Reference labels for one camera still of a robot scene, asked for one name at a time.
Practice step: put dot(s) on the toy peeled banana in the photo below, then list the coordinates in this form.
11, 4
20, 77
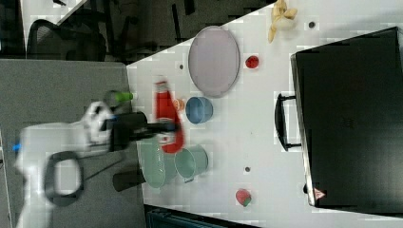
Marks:
282, 18

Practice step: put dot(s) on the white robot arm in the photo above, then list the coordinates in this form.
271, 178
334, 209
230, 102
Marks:
50, 156

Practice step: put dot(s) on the red toy strawberry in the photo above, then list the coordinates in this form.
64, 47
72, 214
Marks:
252, 61

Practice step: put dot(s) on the blue bowl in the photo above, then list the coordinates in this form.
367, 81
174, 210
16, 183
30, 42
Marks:
198, 110

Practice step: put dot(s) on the silver toaster oven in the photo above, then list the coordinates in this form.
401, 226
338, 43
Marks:
349, 98

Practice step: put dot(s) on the black office chair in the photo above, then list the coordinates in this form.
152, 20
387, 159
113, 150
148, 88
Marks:
88, 35

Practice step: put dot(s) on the toy orange slice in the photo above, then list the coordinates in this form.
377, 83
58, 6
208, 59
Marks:
179, 104

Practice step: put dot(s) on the red ketchup bottle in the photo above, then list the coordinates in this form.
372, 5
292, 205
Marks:
172, 142

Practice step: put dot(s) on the grey round plate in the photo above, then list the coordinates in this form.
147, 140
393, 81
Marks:
214, 61

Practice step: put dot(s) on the green cup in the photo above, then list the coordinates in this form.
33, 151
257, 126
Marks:
191, 162

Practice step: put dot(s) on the pink toy strawberry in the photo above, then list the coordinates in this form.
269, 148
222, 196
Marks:
243, 197

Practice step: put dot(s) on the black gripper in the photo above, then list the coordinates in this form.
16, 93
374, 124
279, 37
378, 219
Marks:
129, 127

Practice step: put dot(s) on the green toy lime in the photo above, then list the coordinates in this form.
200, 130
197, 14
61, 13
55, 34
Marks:
114, 96

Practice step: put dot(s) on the green strainer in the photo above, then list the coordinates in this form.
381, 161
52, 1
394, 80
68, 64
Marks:
158, 167

